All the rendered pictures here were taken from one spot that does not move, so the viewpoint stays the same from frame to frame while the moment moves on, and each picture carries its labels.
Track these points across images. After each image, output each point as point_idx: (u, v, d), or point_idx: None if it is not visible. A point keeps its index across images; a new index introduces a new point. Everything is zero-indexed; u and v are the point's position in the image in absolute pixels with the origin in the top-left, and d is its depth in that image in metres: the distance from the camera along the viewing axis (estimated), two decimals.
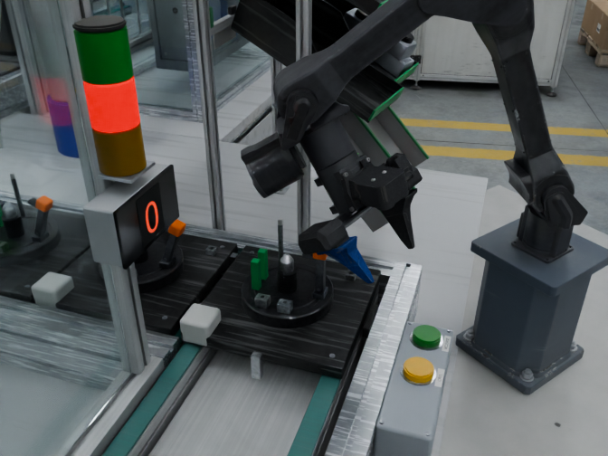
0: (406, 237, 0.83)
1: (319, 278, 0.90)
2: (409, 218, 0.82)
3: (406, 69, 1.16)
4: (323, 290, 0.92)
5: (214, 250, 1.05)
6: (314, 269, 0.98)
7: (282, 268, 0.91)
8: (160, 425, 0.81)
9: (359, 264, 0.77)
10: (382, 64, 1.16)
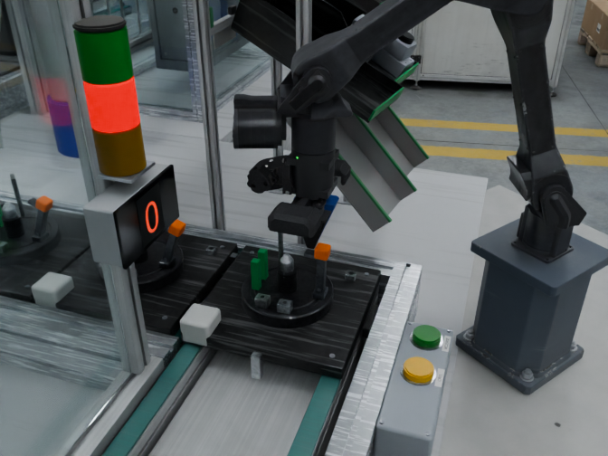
0: None
1: (320, 278, 0.90)
2: None
3: (407, 69, 1.16)
4: (323, 290, 0.92)
5: (214, 250, 1.05)
6: (314, 269, 0.98)
7: (282, 268, 0.91)
8: (160, 425, 0.81)
9: None
10: (382, 65, 1.16)
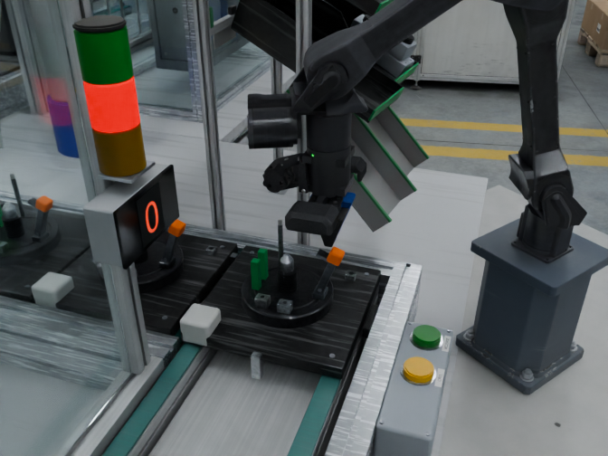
0: None
1: (325, 280, 0.90)
2: None
3: (407, 69, 1.16)
4: (323, 290, 0.92)
5: (214, 250, 1.05)
6: (314, 269, 0.98)
7: (282, 268, 0.91)
8: (160, 425, 0.81)
9: None
10: (382, 65, 1.16)
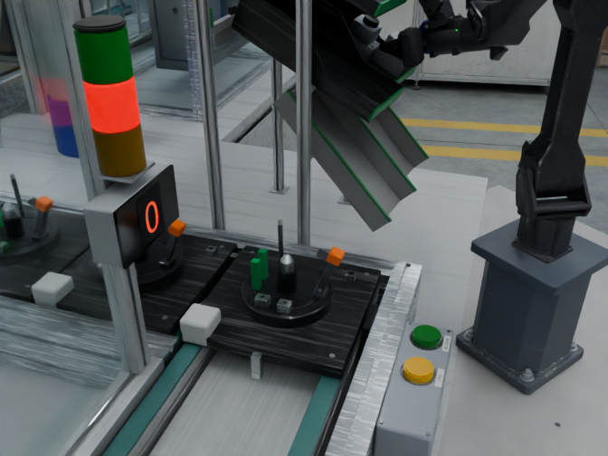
0: (388, 44, 1.13)
1: (325, 280, 0.90)
2: (395, 39, 1.11)
3: (407, 69, 1.16)
4: (323, 290, 0.92)
5: (214, 250, 1.05)
6: (314, 269, 0.98)
7: (282, 268, 0.91)
8: (160, 425, 0.81)
9: None
10: (382, 66, 1.16)
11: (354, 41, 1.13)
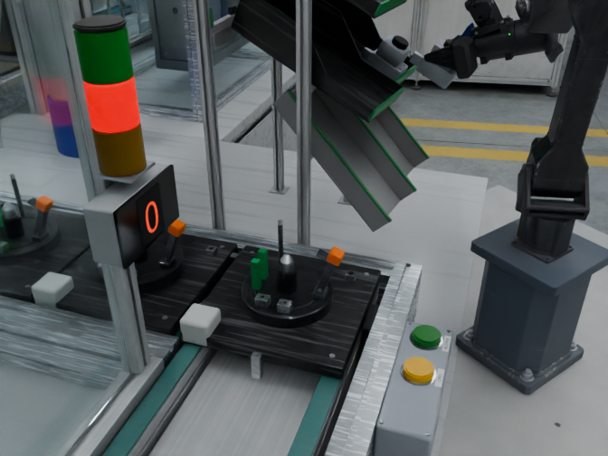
0: (433, 53, 1.09)
1: (325, 280, 0.90)
2: (442, 48, 1.06)
3: (452, 78, 1.12)
4: (323, 290, 0.92)
5: (214, 250, 1.05)
6: (314, 269, 0.98)
7: (282, 268, 0.91)
8: (160, 425, 0.81)
9: (451, 39, 1.12)
10: (427, 76, 1.11)
11: (381, 61, 1.11)
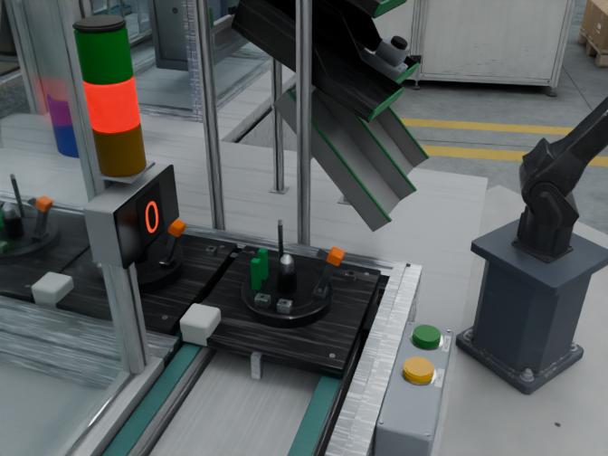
0: None
1: (325, 280, 0.90)
2: None
3: None
4: (323, 290, 0.92)
5: (214, 250, 1.05)
6: (314, 269, 0.98)
7: (282, 268, 0.91)
8: (160, 425, 0.81)
9: None
10: None
11: (381, 62, 1.12)
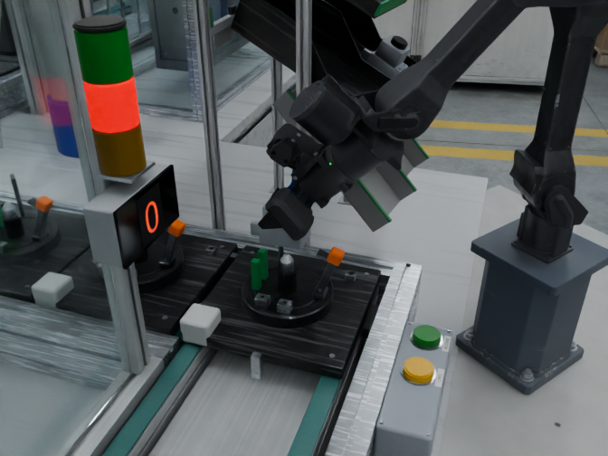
0: (267, 217, 0.86)
1: (325, 280, 0.90)
2: None
3: None
4: (323, 290, 0.92)
5: (214, 250, 1.05)
6: (314, 269, 0.98)
7: (282, 268, 0.91)
8: (160, 425, 0.81)
9: None
10: (275, 243, 0.88)
11: (381, 62, 1.12)
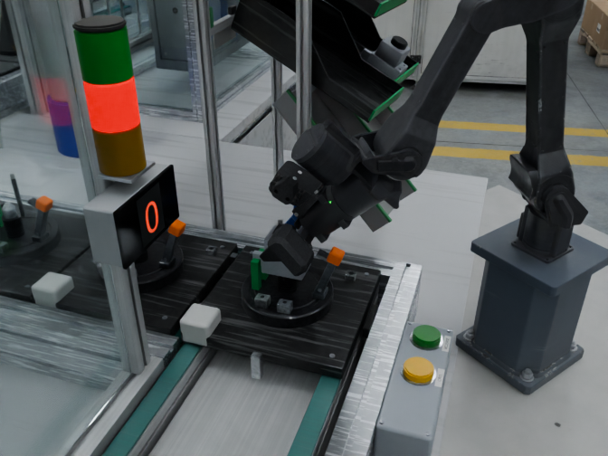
0: (269, 251, 0.89)
1: (325, 280, 0.90)
2: None
3: None
4: (323, 290, 0.92)
5: (214, 250, 1.05)
6: (314, 269, 0.98)
7: None
8: (160, 425, 0.81)
9: (286, 222, 0.93)
10: (277, 274, 0.91)
11: (381, 62, 1.12)
